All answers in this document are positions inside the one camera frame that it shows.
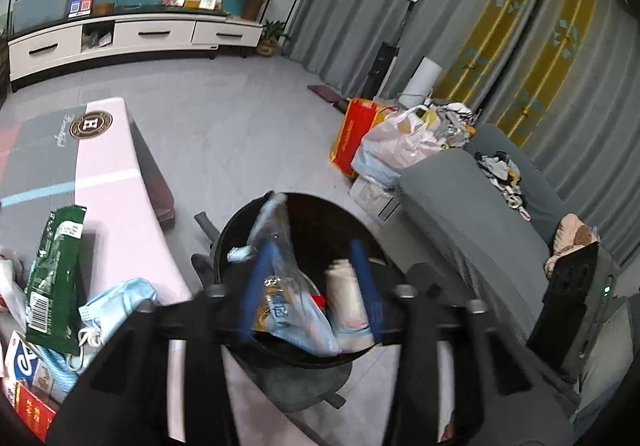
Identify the red box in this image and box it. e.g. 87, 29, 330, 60
12, 381, 58, 442

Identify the white plastic wrapper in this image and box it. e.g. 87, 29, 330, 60
0, 251, 28, 322

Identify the clothes pile by curtain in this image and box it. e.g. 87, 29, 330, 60
422, 97, 481, 149

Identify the clear plastic bag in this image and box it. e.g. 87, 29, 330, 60
249, 193, 342, 357

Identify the beige plush cushion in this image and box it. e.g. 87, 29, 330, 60
544, 213, 601, 277

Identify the black upright vacuum cleaner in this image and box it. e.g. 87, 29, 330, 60
361, 0, 423, 99

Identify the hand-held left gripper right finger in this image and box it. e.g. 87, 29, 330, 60
349, 240, 583, 446

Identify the clothes pile on sofa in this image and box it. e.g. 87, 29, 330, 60
475, 151, 533, 222

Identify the black trash bin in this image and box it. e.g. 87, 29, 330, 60
214, 192, 401, 368

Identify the white cylinder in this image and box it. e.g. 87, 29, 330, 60
402, 56, 445, 99

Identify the green packet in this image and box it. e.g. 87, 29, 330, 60
25, 205, 88, 357

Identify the light blue bag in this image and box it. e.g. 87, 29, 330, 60
352, 151, 406, 189

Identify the dark floor mat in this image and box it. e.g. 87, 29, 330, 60
307, 82, 348, 104

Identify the blue white box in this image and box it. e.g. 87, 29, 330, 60
2, 331, 56, 397

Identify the small potted plant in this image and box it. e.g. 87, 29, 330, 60
257, 20, 291, 58

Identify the grey sofa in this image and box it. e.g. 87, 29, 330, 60
397, 123, 640, 427

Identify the red paper bag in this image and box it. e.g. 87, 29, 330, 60
329, 97, 401, 177

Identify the clear storage box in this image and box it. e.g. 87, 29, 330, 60
12, 0, 76, 34

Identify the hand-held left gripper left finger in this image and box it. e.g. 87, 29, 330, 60
46, 236, 279, 446

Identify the blue face mask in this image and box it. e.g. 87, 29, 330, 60
77, 277, 158, 372

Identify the white tv cabinet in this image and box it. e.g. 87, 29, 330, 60
7, 8, 265, 83

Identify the white carton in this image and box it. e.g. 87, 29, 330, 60
349, 176, 401, 227

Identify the white plastic bag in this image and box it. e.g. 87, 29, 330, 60
352, 105, 443, 177

